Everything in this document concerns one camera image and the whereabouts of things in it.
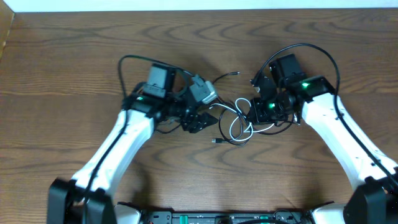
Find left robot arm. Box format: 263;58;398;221
47;63;218;223

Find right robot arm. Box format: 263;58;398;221
248;54;397;223

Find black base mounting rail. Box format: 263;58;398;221
114;210;315;224

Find cardboard box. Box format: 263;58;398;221
0;0;15;57

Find green clamp handle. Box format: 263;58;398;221
179;215;189;224

